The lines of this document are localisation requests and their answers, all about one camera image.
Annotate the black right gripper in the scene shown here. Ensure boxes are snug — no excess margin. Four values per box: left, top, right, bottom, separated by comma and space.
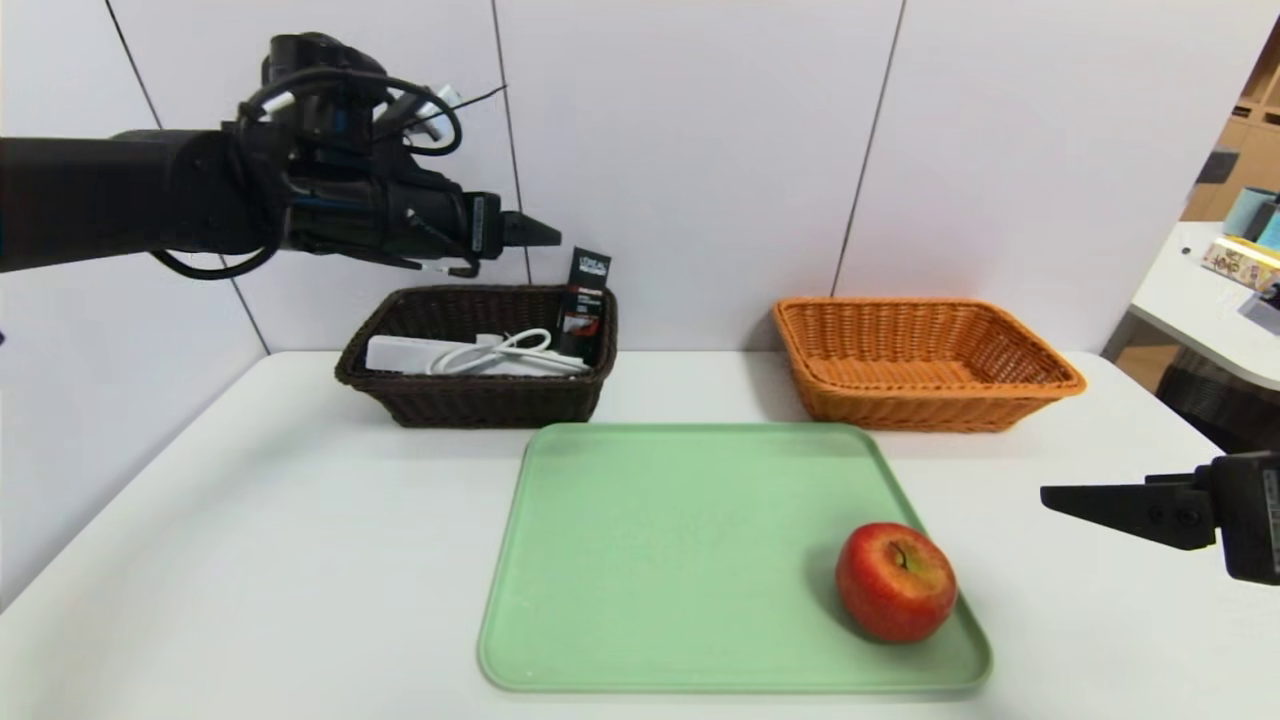
1039, 451, 1280, 586

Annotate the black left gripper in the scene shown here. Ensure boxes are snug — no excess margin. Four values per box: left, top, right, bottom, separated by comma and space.
384, 170, 562, 262

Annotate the black L'Oreal tube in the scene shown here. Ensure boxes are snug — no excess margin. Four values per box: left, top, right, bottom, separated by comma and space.
557, 248, 613, 364

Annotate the white power strip with cord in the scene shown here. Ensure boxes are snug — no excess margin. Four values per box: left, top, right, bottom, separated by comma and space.
365, 328, 591, 378

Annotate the red apple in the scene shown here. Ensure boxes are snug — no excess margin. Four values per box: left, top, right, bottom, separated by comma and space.
836, 523, 959, 644

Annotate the dark brown wicker basket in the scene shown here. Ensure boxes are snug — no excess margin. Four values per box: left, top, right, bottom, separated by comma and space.
335, 284, 618, 430

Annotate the orange wicker basket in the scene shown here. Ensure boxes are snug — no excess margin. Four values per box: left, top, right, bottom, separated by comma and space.
771, 297, 1087, 434

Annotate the dark wicker stool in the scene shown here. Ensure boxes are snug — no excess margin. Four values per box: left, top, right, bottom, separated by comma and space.
1155, 355, 1280, 456

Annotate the white side table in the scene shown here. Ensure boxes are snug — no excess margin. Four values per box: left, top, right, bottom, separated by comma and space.
1127, 222, 1280, 393

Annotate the yellow printed box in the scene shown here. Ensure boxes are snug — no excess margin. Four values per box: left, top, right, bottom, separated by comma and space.
1200, 238, 1280, 293

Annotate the grey blue cup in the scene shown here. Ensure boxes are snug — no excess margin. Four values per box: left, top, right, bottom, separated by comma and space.
1225, 187, 1279, 241

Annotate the light green plastic tray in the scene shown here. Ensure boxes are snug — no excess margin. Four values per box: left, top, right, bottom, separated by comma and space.
477, 422, 993, 694

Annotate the wooden shelf unit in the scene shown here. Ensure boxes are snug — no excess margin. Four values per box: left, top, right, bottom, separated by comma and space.
1185, 30, 1280, 223

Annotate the black left camera cable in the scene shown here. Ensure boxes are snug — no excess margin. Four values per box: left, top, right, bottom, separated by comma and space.
375, 78, 509, 158

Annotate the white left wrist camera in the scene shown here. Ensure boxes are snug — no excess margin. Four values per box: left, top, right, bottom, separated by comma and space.
405, 84, 463, 126

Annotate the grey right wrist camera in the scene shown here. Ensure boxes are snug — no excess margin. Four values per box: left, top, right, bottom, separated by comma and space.
1238, 285, 1280, 336

